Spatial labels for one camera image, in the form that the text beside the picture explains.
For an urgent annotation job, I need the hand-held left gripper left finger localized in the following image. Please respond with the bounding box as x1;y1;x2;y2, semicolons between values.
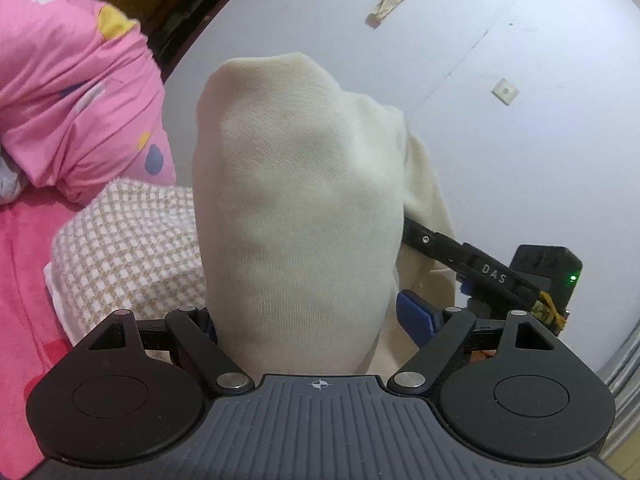
75;306;254;396

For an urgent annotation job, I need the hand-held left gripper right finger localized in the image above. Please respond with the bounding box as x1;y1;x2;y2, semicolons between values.
387;290;566;396

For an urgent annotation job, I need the cream hoodie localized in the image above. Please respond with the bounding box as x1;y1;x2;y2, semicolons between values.
191;51;459;379

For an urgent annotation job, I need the folded checked waffle cloth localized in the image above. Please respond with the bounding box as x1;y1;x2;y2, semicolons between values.
44;176;212;352

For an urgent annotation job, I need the grey striped curtain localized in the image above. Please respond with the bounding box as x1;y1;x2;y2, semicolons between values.
595;304;640;467

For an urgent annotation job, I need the pink floral bed sheet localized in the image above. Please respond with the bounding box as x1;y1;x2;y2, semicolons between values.
0;194;77;480

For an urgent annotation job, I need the pink dotted quilt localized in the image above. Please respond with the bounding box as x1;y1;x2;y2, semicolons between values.
0;0;179;207

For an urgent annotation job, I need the brown wooden door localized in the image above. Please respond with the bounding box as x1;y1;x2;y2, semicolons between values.
79;0;252;79

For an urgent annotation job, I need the white wall plate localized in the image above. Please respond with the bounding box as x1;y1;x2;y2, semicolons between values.
492;78;519;107

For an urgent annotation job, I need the cream wall-hung cloth strip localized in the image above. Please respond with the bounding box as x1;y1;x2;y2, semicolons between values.
366;0;432;29

